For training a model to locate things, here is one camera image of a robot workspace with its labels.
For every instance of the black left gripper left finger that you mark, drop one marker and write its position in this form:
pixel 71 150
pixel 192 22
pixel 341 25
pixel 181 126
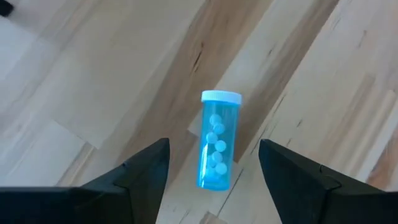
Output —
pixel 140 193

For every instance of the blue medicine bottle white cap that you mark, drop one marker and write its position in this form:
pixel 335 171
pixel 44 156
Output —
pixel 219 140

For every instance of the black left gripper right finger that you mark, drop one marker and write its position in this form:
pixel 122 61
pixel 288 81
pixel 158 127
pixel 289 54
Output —
pixel 308 199

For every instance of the small black object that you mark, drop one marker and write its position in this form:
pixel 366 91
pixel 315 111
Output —
pixel 5 7

